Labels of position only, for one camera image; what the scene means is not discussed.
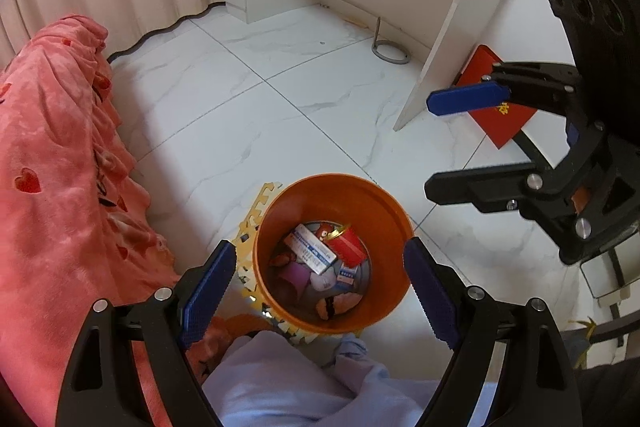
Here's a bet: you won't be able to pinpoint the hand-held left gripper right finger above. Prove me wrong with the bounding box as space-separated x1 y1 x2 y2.
402 236 583 427

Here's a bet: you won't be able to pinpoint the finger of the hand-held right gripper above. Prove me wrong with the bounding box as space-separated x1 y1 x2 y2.
424 123 640 265
428 62 583 118

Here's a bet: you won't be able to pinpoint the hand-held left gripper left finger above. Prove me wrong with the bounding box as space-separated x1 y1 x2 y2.
55 239 237 427

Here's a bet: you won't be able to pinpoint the pink paper cup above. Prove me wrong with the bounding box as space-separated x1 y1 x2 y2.
278 264 314 303

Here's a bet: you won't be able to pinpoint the orange plastic bucket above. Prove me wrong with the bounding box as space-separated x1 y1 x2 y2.
251 174 415 335

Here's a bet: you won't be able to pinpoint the red carton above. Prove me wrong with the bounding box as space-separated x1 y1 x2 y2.
327 227 365 267

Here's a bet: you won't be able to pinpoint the white tissue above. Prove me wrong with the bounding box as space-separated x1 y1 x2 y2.
310 272 341 293

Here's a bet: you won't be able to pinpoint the white blue medicine box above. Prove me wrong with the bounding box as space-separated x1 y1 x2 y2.
286 223 337 273

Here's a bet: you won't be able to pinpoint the flat red box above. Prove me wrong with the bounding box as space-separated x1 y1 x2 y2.
456 45 539 150

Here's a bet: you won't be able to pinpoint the orange cloth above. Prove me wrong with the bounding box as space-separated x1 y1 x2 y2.
220 314 267 341

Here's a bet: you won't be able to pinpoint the yellow foam puzzle mat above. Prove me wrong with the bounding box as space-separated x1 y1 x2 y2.
232 183 363 348

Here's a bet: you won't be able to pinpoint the person's pale lavender pants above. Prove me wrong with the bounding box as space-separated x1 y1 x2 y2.
202 332 496 427

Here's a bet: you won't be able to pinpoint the pink printed blanket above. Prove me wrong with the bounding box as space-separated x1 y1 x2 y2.
0 14 231 427

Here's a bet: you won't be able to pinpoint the dark cloth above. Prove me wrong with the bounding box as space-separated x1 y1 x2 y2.
565 332 640 427

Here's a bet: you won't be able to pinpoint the grey coiled hose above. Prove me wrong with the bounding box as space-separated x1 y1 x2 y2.
371 18 412 66

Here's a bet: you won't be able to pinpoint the yellow strap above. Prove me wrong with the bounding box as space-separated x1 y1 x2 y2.
570 317 602 371

